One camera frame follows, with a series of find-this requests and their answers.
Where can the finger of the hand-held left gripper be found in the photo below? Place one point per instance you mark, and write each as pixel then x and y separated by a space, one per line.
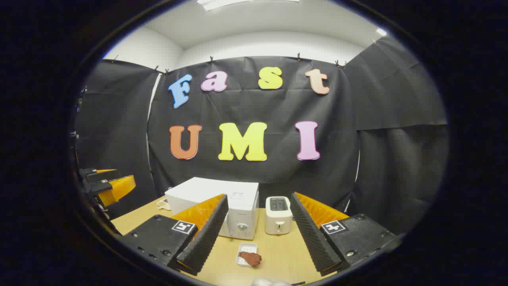
pixel 97 175
pixel 117 188

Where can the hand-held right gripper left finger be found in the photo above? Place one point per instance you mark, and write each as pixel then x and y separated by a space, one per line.
pixel 206 238

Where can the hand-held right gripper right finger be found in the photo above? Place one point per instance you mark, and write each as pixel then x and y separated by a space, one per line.
pixel 311 238

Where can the white microwave oven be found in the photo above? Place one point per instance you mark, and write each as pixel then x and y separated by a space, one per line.
pixel 214 190

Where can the brown meat piece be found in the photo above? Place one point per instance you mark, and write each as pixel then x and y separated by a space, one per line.
pixel 251 259

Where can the small white rectangular tray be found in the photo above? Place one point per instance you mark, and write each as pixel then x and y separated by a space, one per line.
pixel 244 249

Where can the white toaster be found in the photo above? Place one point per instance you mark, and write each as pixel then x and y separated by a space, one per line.
pixel 278 216

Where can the white divided plate with beans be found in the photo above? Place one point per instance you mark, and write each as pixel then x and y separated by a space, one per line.
pixel 162 204

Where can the ceiling light panel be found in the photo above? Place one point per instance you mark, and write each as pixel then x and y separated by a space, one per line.
pixel 381 31
pixel 222 4

